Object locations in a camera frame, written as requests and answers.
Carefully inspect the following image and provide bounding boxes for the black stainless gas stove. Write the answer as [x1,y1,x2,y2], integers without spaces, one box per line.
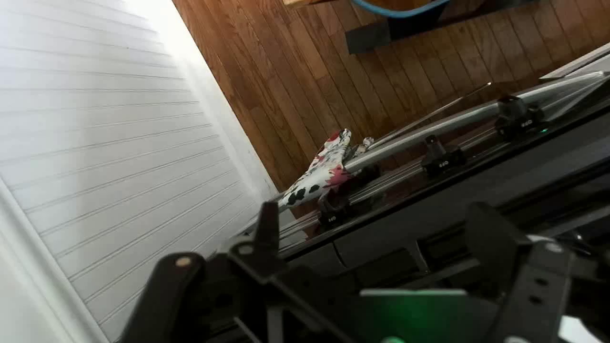
[234,42,610,343]

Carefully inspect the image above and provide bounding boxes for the blue curved hoop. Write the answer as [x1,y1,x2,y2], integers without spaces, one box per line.
[351,0,452,21]

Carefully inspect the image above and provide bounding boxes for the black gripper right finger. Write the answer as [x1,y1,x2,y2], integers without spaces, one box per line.
[465,200,581,343]

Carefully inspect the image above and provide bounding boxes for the black stove knob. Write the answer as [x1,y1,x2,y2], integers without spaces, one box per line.
[314,188,358,232]
[494,93,549,143]
[419,135,467,179]

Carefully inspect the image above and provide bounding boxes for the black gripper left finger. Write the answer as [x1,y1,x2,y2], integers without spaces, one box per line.
[116,200,339,343]

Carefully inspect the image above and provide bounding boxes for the floral dish towel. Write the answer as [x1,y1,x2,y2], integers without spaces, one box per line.
[276,127,377,215]

